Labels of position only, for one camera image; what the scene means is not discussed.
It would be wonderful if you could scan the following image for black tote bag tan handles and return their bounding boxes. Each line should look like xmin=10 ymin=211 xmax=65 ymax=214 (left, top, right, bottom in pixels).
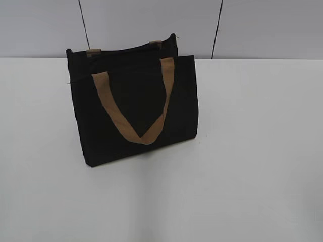
xmin=66 ymin=34 xmax=198 ymax=167

